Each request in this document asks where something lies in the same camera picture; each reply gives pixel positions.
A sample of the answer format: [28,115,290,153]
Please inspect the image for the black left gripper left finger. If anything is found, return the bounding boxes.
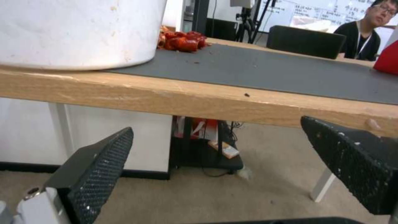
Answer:
[0,127,135,224]

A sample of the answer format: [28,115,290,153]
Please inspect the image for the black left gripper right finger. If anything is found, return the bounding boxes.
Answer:
[300,115,398,215]

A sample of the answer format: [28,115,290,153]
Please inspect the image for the red takeout bag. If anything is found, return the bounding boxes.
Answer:
[373,42,398,76]

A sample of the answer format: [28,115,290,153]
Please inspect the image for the red and white bag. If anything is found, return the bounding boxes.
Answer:
[174,116,220,140]

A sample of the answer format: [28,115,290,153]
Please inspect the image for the white takeout container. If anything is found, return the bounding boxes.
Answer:
[0,0,169,71]

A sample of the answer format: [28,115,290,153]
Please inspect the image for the white cabinet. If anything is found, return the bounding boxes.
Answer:
[0,98,174,180]

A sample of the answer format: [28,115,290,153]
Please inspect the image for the white table leg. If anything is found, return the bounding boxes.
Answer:
[309,167,337,203]

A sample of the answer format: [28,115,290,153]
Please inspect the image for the black rolling cart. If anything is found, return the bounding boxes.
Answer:
[170,116,244,174]

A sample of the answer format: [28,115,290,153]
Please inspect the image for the dark grey table mat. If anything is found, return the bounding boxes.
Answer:
[107,44,398,105]

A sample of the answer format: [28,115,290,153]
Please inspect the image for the person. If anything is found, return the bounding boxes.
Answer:
[333,0,398,62]

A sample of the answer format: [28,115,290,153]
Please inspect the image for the orange and white box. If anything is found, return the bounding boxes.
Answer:
[207,140,240,159]

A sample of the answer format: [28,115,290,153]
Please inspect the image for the wooden table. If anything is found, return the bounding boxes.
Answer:
[0,37,398,138]

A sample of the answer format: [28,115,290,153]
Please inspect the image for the white whiteboard with writing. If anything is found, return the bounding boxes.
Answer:
[259,0,379,33]

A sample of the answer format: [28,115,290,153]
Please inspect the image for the red crayfish food pile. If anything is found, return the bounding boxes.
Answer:
[157,26,213,53]

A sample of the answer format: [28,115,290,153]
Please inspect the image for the black camera tripod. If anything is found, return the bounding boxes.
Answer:
[234,0,277,44]

